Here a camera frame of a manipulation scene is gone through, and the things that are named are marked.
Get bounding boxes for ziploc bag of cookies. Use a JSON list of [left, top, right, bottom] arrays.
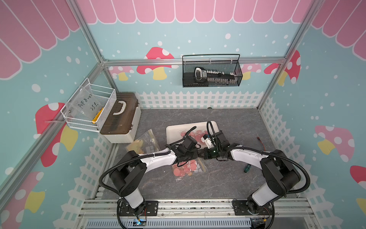
[[125, 129, 160, 155], [172, 158, 207, 181]]

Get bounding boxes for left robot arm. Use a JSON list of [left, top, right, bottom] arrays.
[[98, 126, 198, 211]]

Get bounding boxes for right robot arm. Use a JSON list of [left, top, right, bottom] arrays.
[[203, 121, 311, 215]]

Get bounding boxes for clear labelled plastic bag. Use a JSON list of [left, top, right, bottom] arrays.
[[66, 86, 104, 123]]

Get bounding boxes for white rectangular tray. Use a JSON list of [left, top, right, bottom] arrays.
[[166, 121, 207, 148]]

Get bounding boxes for green black screwdriver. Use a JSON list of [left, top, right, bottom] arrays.
[[244, 164, 251, 173]]

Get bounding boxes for white toolbox brown lid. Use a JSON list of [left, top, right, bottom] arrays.
[[100, 92, 141, 144]]

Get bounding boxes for socket set in basket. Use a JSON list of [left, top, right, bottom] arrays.
[[193, 67, 237, 86]]

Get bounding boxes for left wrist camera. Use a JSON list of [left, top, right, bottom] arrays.
[[181, 136, 197, 151]]

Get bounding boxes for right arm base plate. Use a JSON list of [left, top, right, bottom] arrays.
[[232, 199, 274, 216]]

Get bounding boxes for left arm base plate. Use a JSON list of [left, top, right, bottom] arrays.
[[118, 201, 159, 217]]

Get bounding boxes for black wire mesh basket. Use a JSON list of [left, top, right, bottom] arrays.
[[182, 54, 243, 87]]

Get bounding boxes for white wire basket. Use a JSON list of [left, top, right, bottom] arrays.
[[61, 79, 117, 132]]

